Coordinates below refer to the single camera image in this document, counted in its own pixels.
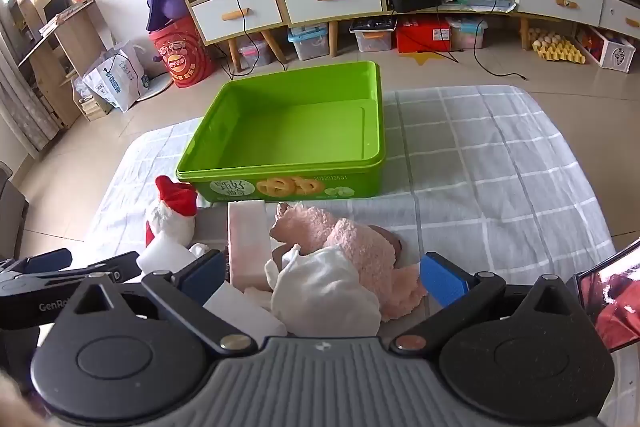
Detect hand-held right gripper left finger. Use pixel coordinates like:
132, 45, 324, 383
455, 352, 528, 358
57, 250, 259, 356

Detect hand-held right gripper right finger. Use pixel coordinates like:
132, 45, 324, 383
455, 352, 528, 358
390, 251, 587, 356

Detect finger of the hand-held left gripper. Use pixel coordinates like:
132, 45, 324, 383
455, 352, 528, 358
25, 248, 72, 273
15, 251, 142, 284

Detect pink stained white sponge block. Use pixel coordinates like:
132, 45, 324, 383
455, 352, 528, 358
227, 201, 273, 288

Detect santa plush toy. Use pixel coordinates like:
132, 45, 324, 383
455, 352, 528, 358
144, 175, 198, 250

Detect pink fluffy plush toy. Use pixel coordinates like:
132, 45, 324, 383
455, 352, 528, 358
270, 202, 428, 323

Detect white muslin cloth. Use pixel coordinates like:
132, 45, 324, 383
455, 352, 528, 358
264, 244, 382, 339

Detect green plastic box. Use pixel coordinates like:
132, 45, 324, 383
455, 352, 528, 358
175, 61, 386, 202

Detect white sponge piece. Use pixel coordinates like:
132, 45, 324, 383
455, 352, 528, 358
136, 244, 198, 283
202, 279, 290, 339

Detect grey checked tablecloth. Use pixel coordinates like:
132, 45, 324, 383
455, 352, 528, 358
87, 84, 618, 343

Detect white round stand base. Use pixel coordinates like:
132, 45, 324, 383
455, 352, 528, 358
135, 74, 174, 103

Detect white paper bag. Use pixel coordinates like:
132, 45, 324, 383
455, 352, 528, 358
82, 39, 151, 113

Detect red printed bucket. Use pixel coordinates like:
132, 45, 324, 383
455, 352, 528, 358
148, 16, 216, 89

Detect wooden bookshelf desk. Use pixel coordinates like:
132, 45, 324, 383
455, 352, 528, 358
0, 0, 109, 134

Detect clear bin pink contents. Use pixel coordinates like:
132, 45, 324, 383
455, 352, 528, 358
238, 37, 274, 69

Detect red cardboard box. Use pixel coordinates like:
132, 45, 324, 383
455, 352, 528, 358
396, 18, 454, 54

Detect clear storage bin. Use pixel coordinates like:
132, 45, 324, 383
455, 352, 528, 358
446, 18, 489, 50

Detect clear bin white lid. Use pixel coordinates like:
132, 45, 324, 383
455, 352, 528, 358
349, 18, 398, 53

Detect clear bin blue lid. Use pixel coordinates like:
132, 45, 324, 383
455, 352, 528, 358
288, 24, 331, 62

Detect yellow egg tray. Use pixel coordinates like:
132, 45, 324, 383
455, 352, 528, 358
529, 28, 584, 64

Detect white and red crate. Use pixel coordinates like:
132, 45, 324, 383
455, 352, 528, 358
575, 27, 637, 72

